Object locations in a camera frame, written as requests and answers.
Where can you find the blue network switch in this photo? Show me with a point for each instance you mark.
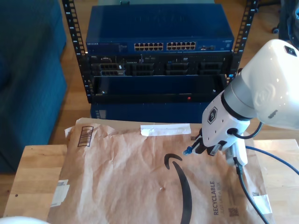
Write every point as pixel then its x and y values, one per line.
pixel 158 25

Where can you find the dark blue flat chassis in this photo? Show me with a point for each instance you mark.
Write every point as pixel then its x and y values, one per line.
pixel 151 112

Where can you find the white barcode shipping label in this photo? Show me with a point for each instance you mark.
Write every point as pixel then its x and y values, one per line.
pixel 59 194

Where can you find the small white paper label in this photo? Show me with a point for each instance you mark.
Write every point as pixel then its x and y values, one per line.
pixel 265 205

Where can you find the blue couch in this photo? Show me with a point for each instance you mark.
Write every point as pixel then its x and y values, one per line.
pixel 28 81

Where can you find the black office chair caster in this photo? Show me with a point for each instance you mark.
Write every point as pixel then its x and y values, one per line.
pixel 275 30

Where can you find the black rack server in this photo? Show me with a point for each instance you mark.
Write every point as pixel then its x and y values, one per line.
pixel 161 61

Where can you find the white tape strip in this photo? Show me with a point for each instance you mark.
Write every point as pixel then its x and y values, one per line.
pixel 163 129

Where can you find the black chair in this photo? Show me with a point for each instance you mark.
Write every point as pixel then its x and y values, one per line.
pixel 289 21

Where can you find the black server rack frame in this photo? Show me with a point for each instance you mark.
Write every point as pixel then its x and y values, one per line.
pixel 84 67

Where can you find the brown paper mailer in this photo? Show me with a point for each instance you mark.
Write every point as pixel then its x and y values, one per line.
pixel 116 186

